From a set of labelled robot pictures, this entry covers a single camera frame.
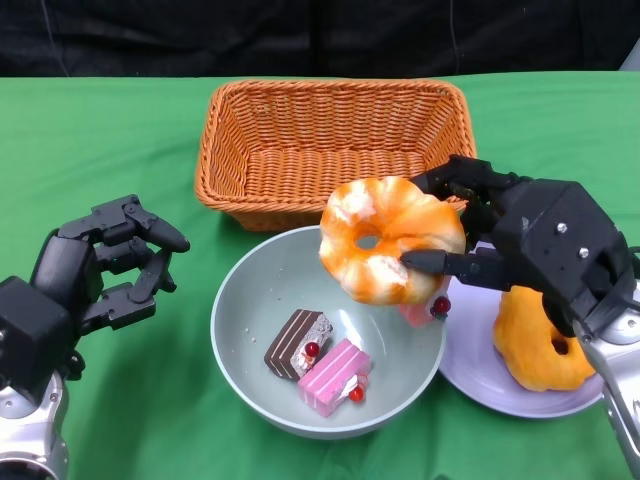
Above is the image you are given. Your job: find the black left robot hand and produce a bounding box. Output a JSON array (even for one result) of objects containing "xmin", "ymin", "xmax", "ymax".
[{"xmin": 29, "ymin": 194, "xmax": 191, "ymax": 333}]

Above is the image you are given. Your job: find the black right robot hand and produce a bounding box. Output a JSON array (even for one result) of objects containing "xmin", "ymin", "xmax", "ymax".
[{"xmin": 399, "ymin": 154, "xmax": 532, "ymax": 291}]

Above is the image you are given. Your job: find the orange white striped ring bread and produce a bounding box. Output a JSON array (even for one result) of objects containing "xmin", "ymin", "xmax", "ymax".
[{"xmin": 318, "ymin": 175, "xmax": 469, "ymax": 307}]

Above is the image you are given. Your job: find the deep orange ring bread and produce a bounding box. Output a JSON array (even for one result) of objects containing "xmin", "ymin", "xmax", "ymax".
[{"xmin": 492, "ymin": 287, "xmax": 597, "ymax": 392}]

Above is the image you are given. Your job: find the pale green round bowl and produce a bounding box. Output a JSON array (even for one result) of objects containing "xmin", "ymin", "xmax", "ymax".
[{"xmin": 209, "ymin": 224, "xmax": 448, "ymax": 441}]

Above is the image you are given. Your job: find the salmon pink cake slice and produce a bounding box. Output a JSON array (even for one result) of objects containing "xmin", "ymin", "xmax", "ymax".
[{"xmin": 398, "ymin": 287, "xmax": 451, "ymax": 329}]

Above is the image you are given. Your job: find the orange wicker basket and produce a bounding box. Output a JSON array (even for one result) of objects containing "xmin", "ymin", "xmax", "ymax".
[{"xmin": 193, "ymin": 78, "xmax": 479, "ymax": 232}]

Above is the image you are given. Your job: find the lavender round plate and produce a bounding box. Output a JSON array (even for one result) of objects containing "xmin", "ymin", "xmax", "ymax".
[{"xmin": 437, "ymin": 239, "xmax": 609, "ymax": 419}]

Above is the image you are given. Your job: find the chocolate brown layered cake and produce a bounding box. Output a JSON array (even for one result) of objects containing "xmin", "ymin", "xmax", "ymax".
[{"xmin": 263, "ymin": 308, "xmax": 335, "ymax": 382}]

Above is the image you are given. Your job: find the bright pink layered cake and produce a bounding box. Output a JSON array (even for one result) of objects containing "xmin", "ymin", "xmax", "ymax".
[{"xmin": 298, "ymin": 338, "xmax": 374, "ymax": 419}]

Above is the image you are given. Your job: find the green tablecloth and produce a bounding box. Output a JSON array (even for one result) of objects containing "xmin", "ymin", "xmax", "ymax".
[{"xmin": 0, "ymin": 74, "xmax": 640, "ymax": 480}]

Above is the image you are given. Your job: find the light grey corner object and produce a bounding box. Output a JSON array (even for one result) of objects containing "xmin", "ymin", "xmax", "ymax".
[{"xmin": 617, "ymin": 43, "xmax": 640, "ymax": 74}]

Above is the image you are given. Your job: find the black backdrop curtain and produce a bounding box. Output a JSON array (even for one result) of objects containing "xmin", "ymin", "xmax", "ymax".
[{"xmin": 0, "ymin": 0, "xmax": 640, "ymax": 81}]

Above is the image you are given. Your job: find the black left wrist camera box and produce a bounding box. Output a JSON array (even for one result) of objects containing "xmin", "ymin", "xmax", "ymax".
[{"xmin": 0, "ymin": 276, "xmax": 84, "ymax": 406}]

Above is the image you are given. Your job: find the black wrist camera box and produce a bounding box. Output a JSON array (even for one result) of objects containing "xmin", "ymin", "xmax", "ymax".
[
  {"xmin": 0, "ymin": 276, "xmax": 84, "ymax": 406},
  {"xmin": 492, "ymin": 178, "xmax": 639, "ymax": 344}
]

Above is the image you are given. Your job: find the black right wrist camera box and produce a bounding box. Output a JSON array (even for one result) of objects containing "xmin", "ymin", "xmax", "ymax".
[{"xmin": 492, "ymin": 178, "xmax": 639, "ymax": 344}]

